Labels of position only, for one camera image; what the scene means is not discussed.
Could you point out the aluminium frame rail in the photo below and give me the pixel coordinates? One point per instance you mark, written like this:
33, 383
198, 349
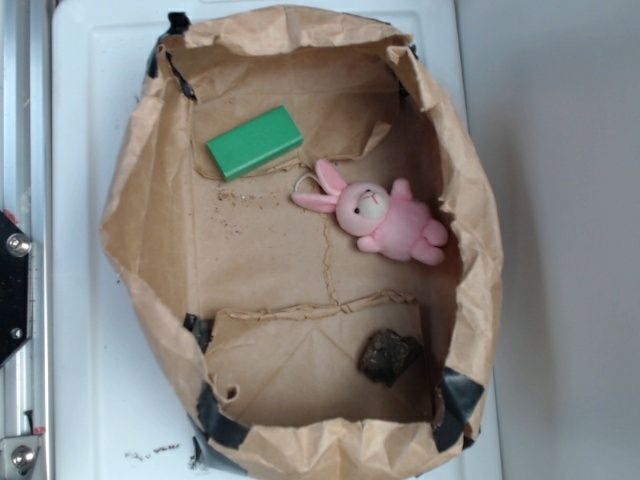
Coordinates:
26, 154

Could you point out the dark brown rock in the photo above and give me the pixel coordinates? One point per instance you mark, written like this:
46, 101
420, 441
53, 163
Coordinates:
387, 355

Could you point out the silver corner bracket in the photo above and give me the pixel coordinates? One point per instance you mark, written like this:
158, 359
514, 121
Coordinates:
19, 456

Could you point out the pink plush bunny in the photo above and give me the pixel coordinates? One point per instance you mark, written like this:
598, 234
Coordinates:
391, 223

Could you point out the black bracket with bolts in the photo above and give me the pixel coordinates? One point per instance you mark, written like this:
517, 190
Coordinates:
16, 296

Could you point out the brown paper bag liner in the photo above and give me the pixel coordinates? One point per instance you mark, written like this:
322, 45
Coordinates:
258, 310

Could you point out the green rectangular block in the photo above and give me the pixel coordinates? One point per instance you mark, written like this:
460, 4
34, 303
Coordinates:
246, 147

